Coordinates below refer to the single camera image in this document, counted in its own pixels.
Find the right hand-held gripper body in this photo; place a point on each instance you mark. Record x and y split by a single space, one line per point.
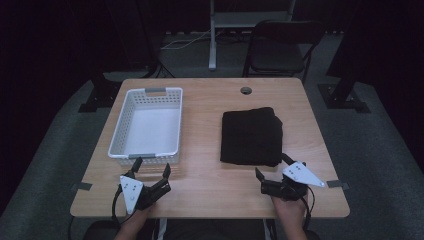
300 175

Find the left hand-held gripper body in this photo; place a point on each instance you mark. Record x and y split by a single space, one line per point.
131 191

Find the white plastic basket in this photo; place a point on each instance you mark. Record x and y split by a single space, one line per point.
153 131

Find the black cloth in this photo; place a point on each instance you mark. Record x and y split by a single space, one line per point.
250 136

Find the person's left hand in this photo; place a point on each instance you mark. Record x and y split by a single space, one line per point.
141 214

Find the person's right hand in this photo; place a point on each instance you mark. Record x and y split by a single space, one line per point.
290 209

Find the grey tape strip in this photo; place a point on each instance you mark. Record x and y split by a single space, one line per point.
82 186
337 184

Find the white table leg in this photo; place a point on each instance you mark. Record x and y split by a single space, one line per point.
269 230
162 230

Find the person's lap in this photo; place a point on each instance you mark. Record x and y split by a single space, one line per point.
213 230

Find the black stand base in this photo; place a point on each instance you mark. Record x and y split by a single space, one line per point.
343 96
100 95

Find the grey table grommet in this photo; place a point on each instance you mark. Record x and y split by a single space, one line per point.
246 90

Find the black folding chair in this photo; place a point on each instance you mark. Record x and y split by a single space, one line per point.
278 55

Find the white metal stand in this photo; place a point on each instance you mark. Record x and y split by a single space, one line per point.
213 40

